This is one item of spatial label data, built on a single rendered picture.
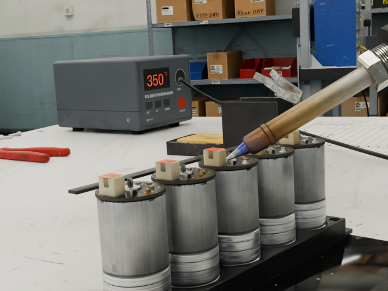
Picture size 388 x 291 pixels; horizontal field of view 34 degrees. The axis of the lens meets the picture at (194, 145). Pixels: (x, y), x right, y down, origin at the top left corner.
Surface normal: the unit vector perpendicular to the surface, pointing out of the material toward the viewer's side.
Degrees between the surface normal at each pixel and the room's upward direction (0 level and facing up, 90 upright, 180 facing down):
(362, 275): 0
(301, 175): 90
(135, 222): 90
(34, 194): 0
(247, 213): 90
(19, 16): 90
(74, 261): 0
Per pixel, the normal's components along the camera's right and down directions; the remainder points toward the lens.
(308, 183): 0.11, 0.15
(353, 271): -0.05, -0.99
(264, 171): -0.14, 0.17
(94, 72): -0.58, 0.16
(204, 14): -0.40, 0.16
